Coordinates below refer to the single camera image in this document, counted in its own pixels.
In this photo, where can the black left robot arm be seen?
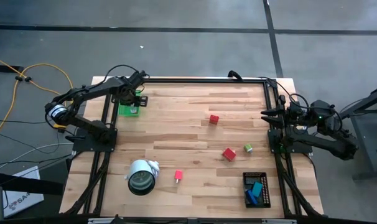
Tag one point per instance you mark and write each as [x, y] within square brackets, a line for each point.
[92, 90]

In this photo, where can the white and black charger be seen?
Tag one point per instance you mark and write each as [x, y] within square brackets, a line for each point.
[133, 109]

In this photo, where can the silver metal bracket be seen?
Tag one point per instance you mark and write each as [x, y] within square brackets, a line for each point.
[106, 220]
[278, 221]

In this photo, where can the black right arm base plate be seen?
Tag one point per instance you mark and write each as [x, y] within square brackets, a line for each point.
[273, 148]

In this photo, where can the black plastic basket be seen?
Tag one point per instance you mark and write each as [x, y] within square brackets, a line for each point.
[265, 193]

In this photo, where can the green plastic basket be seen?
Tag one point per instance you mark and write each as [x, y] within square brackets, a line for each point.
[123, 112]

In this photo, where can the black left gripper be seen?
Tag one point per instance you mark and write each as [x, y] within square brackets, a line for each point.
[132, 98]

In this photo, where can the black flat bar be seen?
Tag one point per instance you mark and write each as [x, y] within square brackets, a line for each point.
[36, 186]

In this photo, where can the large red cube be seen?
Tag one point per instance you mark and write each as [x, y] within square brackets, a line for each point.
[229, 154]

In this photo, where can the small red cube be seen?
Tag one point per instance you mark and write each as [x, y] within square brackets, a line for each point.
[214, 119]

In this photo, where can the dark blue block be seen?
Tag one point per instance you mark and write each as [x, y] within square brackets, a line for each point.
[251, 198]

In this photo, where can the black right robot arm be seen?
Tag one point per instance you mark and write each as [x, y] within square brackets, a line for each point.
[328, 146]

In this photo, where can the black metal table frame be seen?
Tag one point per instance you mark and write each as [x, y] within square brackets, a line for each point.
[191, 80]

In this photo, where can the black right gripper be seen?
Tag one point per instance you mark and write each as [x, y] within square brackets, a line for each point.
[294, 115]

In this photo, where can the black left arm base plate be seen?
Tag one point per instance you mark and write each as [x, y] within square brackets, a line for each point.
[82, 146]

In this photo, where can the small green cylinder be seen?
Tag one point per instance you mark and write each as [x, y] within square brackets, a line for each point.
[247, 147]

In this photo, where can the white cup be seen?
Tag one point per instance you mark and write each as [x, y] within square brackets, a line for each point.
[138, 166]

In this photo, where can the white printed box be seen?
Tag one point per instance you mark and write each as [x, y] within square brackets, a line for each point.
[23, 202]

